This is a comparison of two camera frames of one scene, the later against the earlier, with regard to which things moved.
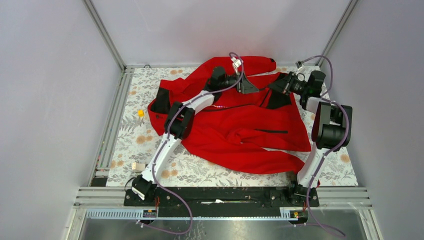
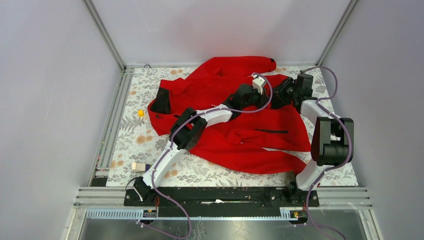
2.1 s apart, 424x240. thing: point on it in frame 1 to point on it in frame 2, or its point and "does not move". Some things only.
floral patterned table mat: [137, 144] does not move
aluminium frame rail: [341, 198] does not move
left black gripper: [244, 86] to [261, 99]
